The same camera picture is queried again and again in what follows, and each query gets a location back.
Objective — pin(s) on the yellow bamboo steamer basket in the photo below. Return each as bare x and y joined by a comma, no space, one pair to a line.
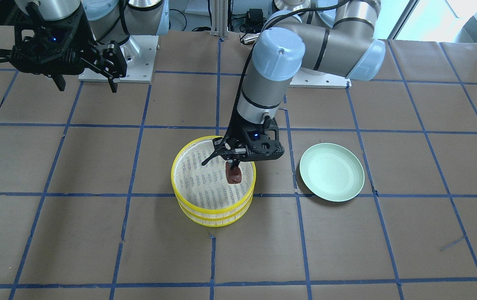
205,188

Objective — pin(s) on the yellow bamboo steamer base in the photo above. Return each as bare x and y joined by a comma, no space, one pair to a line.
217,219

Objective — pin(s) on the brown bun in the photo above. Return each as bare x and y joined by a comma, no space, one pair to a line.
233,176

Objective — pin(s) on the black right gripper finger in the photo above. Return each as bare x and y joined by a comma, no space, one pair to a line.
59,81
107,61

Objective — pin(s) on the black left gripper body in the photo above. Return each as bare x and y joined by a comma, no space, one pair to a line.
236,134

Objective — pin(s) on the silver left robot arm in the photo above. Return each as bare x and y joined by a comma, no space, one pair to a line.
286,44

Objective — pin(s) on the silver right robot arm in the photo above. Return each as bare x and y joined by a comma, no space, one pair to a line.
109,41

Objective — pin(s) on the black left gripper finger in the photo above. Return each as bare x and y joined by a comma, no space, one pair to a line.
219,150
233,163

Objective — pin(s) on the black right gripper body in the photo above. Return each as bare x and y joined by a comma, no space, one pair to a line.
86,53

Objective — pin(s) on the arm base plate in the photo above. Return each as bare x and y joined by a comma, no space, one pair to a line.
139,53
305,78

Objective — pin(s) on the light green plate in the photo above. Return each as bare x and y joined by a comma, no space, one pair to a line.
332,172

